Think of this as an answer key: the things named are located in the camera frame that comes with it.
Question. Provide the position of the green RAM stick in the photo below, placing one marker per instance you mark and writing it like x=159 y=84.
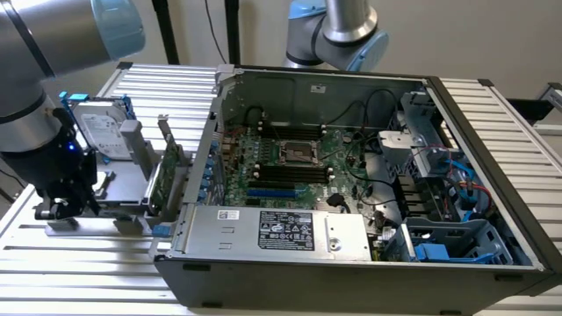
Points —
x=69 y=224

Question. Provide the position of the black stand pole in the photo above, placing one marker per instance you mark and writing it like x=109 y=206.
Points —
x=166 y=31
x=232 y=31

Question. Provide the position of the aluminium frame rail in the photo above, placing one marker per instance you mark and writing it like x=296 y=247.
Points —
x=549 y=108

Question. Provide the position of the black open PC case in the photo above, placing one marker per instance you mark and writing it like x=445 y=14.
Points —
x=334 y=283

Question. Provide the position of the hard disk in blue carrier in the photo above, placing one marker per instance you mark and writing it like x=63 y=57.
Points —
x=99 y=128

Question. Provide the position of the blue expansion slot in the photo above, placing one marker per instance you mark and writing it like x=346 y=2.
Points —
x=270 y=195
x=271 y=190

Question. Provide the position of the grey parts rack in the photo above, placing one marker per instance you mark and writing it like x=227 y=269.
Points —
x=131 y=184

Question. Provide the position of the silver power supply unit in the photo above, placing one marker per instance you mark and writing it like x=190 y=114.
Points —
x=272 y=235

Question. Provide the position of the green motherboard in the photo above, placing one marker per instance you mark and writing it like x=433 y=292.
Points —
x=263 y=154

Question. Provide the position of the blue disk caddy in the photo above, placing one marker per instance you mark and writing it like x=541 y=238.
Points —
x=433 y=252

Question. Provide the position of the black RAM slot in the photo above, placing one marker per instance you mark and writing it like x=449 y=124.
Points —
x=291 y=134
x=291 y=167
x=291 y=128
x=291 y=171
x=291 y=131
x=291 y=137
x=291 y=175
x=291 y=179

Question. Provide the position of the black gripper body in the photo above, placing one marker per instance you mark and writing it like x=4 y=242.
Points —
x=52 y=171

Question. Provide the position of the metal CPU socket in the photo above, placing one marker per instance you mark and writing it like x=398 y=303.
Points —
x=296 y=152

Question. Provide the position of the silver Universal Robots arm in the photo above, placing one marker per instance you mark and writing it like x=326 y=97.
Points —
x=44 y=36

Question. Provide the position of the grey metal disk bay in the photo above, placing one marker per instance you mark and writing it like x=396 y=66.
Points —
x=457 y=237

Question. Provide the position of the green graphics card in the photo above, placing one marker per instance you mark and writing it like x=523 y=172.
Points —
x=168 y=171

